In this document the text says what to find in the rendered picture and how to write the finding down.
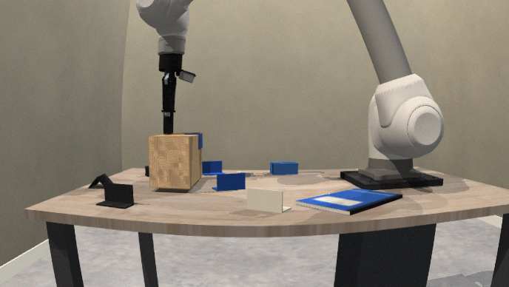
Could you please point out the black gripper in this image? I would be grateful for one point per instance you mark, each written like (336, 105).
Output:
(169, 63)

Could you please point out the blue notebook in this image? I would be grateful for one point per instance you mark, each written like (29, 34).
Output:
(350, 201)

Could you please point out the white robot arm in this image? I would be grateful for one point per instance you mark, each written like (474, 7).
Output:
(402, 123)

